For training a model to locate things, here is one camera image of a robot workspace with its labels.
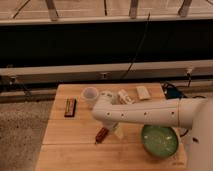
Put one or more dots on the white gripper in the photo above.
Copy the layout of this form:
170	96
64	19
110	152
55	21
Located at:
113	127

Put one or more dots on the brown chocolate bar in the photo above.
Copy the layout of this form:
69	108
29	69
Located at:
70	107

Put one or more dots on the white plastic bottle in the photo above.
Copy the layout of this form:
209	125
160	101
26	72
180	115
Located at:
124	98

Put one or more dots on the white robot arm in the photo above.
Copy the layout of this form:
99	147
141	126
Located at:
195	114

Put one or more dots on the blue black device on floor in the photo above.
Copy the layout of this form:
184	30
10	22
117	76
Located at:
172	92

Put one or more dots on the green ceramic bowl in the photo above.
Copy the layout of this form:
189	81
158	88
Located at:
158	141

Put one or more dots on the white rectangular sponge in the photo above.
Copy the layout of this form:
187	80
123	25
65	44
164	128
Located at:
143	93

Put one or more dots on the translucent plastic cup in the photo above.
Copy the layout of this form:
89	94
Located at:
90	96

